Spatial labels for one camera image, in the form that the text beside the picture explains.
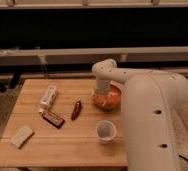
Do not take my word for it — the white plastic cup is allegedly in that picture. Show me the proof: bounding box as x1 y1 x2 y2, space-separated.
96 120 116 144

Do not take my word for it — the beige sponge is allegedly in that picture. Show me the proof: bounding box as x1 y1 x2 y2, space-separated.
11 125 34 148

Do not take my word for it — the white plastic bottle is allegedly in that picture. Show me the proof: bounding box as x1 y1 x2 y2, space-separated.
39 85 58 114

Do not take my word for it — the red chili pepper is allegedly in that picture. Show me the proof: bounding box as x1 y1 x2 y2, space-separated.
71 101 82 120

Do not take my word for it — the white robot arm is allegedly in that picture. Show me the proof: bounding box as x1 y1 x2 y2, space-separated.
92 59 188 171

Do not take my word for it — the wooden table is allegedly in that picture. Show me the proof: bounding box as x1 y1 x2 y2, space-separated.
0 79 127 168

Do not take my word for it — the dark chocolate bar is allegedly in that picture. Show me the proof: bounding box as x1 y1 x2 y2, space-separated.
42 113 65 128

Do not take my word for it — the orange ceramic bowl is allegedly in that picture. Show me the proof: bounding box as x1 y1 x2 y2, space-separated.
92 85 121 111

